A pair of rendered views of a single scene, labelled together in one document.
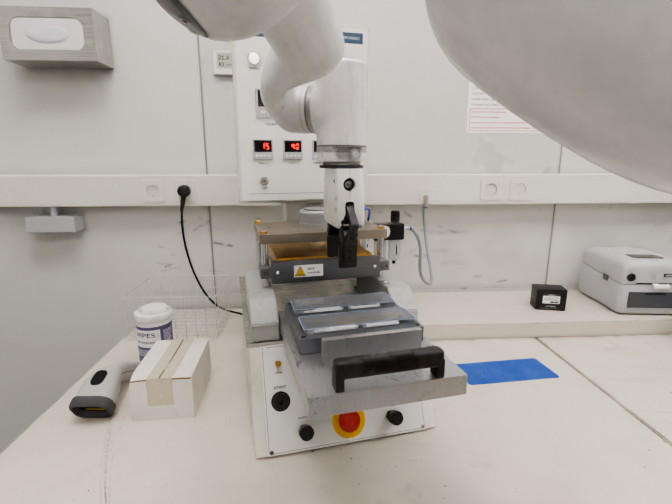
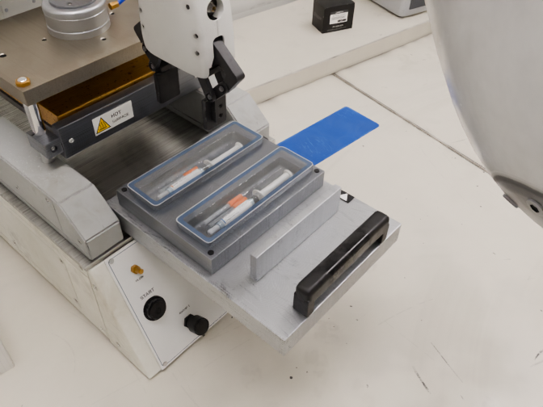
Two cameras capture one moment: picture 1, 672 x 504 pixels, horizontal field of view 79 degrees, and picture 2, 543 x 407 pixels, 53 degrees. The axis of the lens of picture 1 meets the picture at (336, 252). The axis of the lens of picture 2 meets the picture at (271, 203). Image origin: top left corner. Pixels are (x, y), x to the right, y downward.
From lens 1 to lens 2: 36 cm
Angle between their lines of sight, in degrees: 43
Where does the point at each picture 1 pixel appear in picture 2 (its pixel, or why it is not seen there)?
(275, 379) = (138, 288)
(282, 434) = (169, 339)
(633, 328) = (416, 33)
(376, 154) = not seen: outside the picture
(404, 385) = (358, 268)
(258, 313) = (84, 220)
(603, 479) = (460, 233)
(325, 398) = (298, 329)
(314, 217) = (83, 21)
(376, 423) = not seen: hidden behind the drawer
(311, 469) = (218, 357)
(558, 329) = (354, 56)
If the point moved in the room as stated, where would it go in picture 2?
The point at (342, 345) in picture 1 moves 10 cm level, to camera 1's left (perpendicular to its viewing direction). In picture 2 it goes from (274, 249) to (191, 291)
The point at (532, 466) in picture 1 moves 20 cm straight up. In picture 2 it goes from (406, 247) to (432, 155)
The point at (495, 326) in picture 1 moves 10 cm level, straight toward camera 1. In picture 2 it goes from (294, 75) to (305, 98)
